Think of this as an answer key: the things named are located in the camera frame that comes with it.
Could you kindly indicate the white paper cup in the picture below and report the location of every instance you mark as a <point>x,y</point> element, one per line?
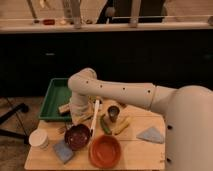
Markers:
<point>39,138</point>

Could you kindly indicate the orange bowl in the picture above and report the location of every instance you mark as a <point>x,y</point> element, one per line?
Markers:
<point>105,152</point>

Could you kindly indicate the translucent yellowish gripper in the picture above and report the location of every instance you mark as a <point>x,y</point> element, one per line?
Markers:
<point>80,118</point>

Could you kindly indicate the small metal cup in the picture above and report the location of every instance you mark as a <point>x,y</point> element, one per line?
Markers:
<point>113,112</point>

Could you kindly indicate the blue sponge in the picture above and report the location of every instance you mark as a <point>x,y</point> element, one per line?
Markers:
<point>63,152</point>

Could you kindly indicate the green chili pepper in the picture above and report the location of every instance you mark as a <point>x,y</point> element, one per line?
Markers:
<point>105,126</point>

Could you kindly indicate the green plastic tray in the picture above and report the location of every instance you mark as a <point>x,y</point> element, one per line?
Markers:
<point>57,94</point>

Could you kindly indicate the wooden block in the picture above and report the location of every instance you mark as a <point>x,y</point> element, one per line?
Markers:
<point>63,109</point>

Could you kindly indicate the yellow banana toy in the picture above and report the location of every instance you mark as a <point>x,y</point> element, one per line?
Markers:
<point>122,126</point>

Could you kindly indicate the dark red bowl on counter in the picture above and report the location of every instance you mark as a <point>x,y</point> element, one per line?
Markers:
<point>48,22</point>

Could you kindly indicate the black chair base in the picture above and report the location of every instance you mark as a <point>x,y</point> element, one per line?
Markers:
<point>10,120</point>

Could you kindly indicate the blue folded cloth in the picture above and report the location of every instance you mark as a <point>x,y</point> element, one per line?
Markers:
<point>151,134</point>

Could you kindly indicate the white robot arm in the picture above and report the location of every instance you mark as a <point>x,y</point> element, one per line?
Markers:
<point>188,113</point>

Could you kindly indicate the purple bowl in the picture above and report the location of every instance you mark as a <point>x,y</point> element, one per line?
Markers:
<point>77,137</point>

